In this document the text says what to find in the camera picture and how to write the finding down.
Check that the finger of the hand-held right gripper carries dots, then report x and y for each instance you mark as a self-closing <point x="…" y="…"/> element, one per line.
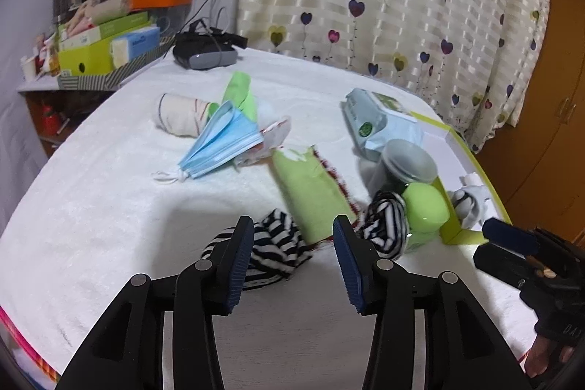
<point x="509" y="234"/>
<point x="498" y="262"/>

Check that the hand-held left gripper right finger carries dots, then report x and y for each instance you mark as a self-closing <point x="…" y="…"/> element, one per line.
<point x="349" y="271"/>

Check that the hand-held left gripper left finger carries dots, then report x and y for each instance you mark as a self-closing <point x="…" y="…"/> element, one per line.
<point x="240" y="275"/>

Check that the black white striped cloth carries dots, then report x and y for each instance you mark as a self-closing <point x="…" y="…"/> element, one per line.
<point x="274" y="244"/>
<point x="384" y="221"/>

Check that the white box with green edge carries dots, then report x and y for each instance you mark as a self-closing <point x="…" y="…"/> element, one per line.
<point x="450" y="157"/>

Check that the blue face masks bundle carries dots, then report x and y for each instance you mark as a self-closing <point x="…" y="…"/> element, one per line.
<point x="219" y="138"/>

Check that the bright green cloth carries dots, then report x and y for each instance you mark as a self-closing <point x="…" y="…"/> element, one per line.
<point x="240" y="93"/>

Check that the person's right hand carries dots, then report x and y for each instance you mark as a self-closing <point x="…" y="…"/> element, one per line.
<point x="541" y="355"/>

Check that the white grey striped sock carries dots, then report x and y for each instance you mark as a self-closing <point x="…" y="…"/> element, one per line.
<point x="470" y="202"/>

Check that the lime green plastic jar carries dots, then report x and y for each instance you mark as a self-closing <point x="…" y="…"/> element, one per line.
<point x="425" y="202"/>

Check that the pale green rolled towel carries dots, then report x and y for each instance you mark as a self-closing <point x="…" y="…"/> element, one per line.
<point x="306" y="189"/>

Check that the wooden wardrobe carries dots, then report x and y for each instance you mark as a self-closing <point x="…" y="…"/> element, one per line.
<point x="548" y="120"/>

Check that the clear jar with grey lid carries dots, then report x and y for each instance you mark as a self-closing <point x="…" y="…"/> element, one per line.
<point x="409" y="164"/>

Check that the clear red printed packet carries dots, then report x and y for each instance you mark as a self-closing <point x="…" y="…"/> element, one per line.
<point x="274" y="134"/>

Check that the wet wipes pack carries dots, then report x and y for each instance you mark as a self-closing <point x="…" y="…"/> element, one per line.
<point x="370" y="116"/>

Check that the white rolled sock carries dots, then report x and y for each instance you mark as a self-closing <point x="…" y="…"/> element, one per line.
<point x="178" y="113"/>

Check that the black grey headset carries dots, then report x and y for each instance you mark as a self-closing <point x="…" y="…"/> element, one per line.
<point x="205" y="54"/>

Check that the wooden shelf cabinet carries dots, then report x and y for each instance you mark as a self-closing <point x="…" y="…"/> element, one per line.
<point x="77" y="106"/>

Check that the striped cardboard tray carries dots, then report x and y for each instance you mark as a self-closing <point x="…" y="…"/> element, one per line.
<point x="119" y="74"/>

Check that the red bottle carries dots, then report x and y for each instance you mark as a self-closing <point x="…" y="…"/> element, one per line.
<point x="50" y="120"/>

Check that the blue tissue pack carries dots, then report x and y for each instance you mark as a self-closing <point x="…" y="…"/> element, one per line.
<point x="137" y="45"/>

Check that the heart print curtain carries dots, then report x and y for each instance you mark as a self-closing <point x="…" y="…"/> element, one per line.
<point x="388" y="6"/>

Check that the lime green file box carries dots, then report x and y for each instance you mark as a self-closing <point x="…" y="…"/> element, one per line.
<point x="87" y="56"/>

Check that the white cup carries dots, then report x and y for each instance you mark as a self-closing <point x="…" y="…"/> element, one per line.
<point x="29" y="68"/>

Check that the beige paper roll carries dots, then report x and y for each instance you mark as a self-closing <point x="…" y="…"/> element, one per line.
<point x="107" y="11"/>

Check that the dark tall bottle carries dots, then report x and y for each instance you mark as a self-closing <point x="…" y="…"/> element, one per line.
<point x="59" y="1"/>

